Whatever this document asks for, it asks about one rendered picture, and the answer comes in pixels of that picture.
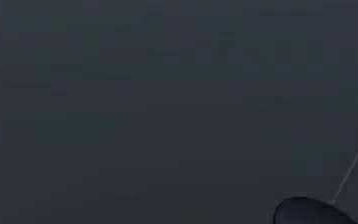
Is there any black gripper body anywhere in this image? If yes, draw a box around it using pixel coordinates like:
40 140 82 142
272 196 358 224

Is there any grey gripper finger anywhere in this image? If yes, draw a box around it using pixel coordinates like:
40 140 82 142
330 129 358 206

